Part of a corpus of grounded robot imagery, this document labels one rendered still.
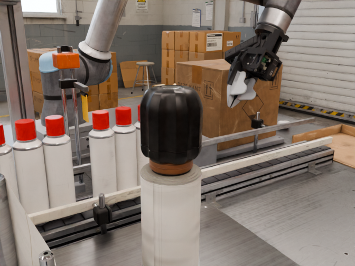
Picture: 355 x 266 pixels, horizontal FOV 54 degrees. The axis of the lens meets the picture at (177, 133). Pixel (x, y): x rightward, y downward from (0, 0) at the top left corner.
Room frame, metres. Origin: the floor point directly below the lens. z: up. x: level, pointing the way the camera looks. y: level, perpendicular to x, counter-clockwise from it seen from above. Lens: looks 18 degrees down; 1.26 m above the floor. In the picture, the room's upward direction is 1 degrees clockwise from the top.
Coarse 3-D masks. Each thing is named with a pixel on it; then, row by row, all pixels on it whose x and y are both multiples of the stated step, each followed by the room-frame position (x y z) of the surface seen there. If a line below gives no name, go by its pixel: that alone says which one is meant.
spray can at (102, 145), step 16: (96, 112) 0.66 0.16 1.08; (96, 128) 0.66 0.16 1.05; (96, 144) 0.65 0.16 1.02; (112, 144) 0.66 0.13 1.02; (96, 160) 0.65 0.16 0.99; (112, 160) 0.66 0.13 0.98; (96, 176) 0.65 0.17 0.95; (112, 176) 0.66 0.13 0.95; (96, 192) 0.65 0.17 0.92; (112, 192) 0.66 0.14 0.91
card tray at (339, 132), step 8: (328, 128) 1.31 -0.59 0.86; (336, 128) 1.34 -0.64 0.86; (344, 128) 1.34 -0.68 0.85; (352, 128) 1.32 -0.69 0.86; (296, 136) 1.21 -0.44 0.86; (304, 136) 1.23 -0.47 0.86; (312, 136) 1.26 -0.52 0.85; (320, 136) 1.28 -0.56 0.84; (328, 136) 1.30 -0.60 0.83; (336, 136) 1.30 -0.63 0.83; (344, 136) 1.30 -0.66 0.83; (352, 136) 1.30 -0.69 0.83; (328, 144) 1.21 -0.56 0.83; (336, 144) 1.21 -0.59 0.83; (344, 144) 1.21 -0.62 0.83; (352, 144) 1.21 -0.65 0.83; (336, 152) 1.12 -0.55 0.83; (344, 152) 1.13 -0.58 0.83; (352, 152) 1.13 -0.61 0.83; (336, 160) 1.05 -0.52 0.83; (344, 160) 1.05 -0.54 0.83; (352, 160) 1.05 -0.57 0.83
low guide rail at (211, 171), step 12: (300, 144) 0.97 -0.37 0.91; (312, 144) 0.99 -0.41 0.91; (324, 144) 1.02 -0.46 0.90; (252, 156) 0.87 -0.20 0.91; (264, 156) 0.88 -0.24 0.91; (276, 156) 0.91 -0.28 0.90; (216, 168) 0.79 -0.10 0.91; (228, 168) 0.81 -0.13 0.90; (120, 192) 0.65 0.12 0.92; (132, 192) 0.67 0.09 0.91; (72, 204) 0.60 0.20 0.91; (84, 204) 0.61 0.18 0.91; (108, 204) 0.64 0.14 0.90; (36, 216) 0.56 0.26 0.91; (48, 216) 0.57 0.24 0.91; (60, 216) 0.58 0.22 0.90
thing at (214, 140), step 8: (296, 120) 1.07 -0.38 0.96; (304, 120) 1.07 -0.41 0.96; (312, 120) 1.09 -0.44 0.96; (264, 128) 0.98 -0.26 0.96; (272, 128) 0.99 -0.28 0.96; (280, 128) 1.01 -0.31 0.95; (224, 136) 0.90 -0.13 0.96; (232, 136) 0.91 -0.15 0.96; (240, 136) 0.92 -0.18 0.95; (208, 144) 0.86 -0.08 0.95; (80, 168) 0.68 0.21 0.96; (88, 168) 0.69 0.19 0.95
